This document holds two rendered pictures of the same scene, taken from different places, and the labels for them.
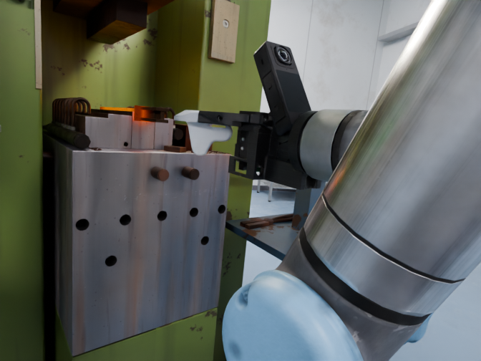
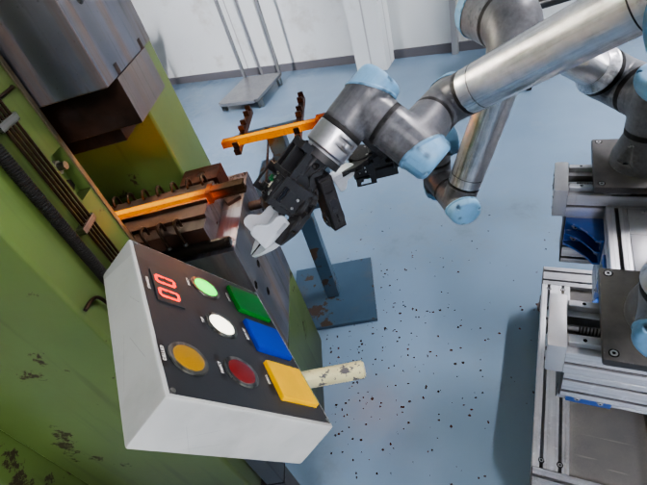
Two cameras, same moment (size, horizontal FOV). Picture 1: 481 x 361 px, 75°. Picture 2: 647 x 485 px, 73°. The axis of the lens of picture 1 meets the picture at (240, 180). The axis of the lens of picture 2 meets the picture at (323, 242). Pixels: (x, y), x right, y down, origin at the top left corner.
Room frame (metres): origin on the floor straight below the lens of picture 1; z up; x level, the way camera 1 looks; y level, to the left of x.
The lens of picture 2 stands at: (-0.21, 0.73, 1.57)
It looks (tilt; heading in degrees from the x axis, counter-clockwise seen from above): 40 degrees down; 319
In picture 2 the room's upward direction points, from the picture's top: 19 degrees counter-clockwise
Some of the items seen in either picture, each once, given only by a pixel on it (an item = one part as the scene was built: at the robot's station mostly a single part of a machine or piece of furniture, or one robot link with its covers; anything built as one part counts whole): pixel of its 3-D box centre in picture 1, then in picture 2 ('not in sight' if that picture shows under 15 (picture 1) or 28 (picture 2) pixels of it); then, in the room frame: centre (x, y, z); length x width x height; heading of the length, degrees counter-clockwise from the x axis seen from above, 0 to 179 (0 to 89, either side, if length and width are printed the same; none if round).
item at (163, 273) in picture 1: (122, 213); (186, 279); (0.93, 0.35, 0.69); 0.56 x 0.38 x 0.45; 39
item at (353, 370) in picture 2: not in sight; (280, 384); (0.43, 0.47, 0.62); 0.44 x 0.05 x 0.05; 39
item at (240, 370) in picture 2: not in sight; (241, 371); (0.18, 0.61, 1.09); 0.05 x 0.03 x 0.04; 129
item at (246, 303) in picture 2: not in sight; (246, 305); (0.34, 0.48, 1.01); 0.07 x 0.05 x 0.07; 154
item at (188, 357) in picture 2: not in sight; (188, 358); (0.19, 0.65, 1.16); 0.05 x 0.03 x 0.04; 129
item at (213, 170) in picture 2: (188, 136); (204, 183); (0.88, 0.16, 0.95); 0.12 x 0.09 x 0.07; 39
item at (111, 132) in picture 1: (107, 124); (142, 228); (0.88, 0.39, 0.96); 0.42 x 0.20 x 0.09; 39
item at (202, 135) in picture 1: (200, 133); (340, 181); (0.42, 0.06, 0.98); 0.09 x 0.03 x 0.06; 75
